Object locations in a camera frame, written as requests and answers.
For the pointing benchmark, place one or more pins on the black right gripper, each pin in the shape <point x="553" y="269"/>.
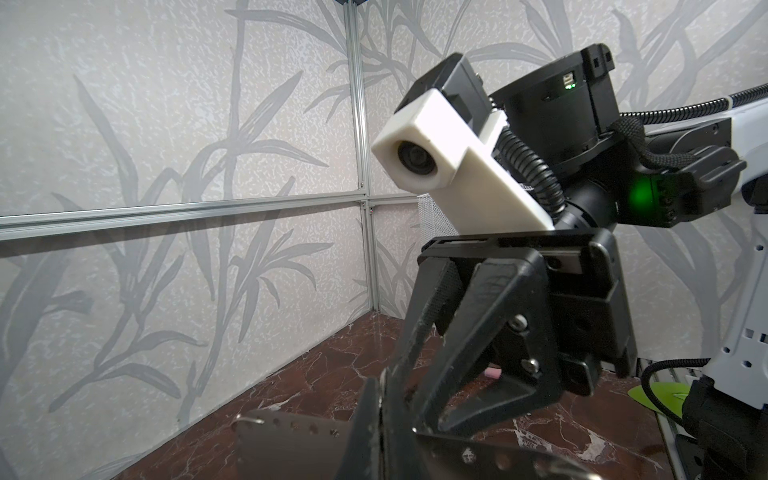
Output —
<point x="564" y="292"/>

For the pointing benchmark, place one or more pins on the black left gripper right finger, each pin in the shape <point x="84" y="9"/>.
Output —
<point x="401" y="454"/>

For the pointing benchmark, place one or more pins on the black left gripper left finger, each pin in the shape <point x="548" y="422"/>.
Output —
<point x="362" y="453"/>

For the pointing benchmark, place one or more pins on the grey metal key plate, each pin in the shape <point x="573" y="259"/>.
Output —
<point x="279" y="445"/>

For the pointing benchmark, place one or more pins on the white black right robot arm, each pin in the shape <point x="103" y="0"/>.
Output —
<point x="591" y="166"/>

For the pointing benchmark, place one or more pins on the purple pink toy rake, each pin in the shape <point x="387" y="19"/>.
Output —
<point x="492" y="373"/>

